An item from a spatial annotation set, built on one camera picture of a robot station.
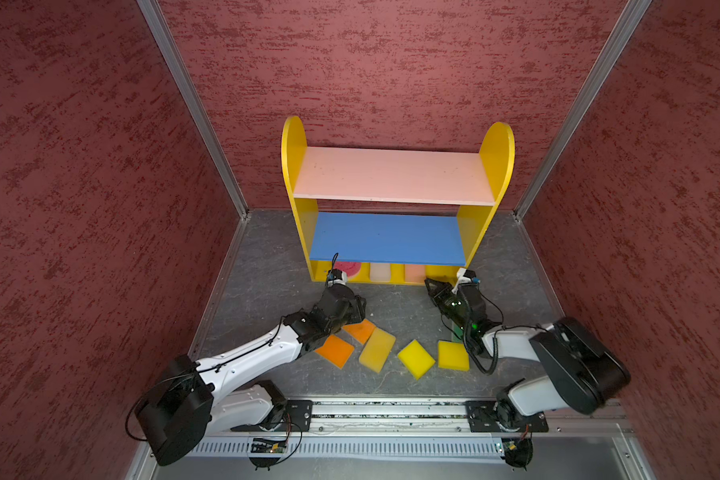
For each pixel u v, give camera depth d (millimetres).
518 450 713
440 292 790
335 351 847
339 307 630
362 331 874
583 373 447
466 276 826
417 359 819
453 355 845
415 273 1004
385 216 958
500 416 678
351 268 991
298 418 745
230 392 463
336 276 738
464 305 668
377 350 845
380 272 999
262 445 727
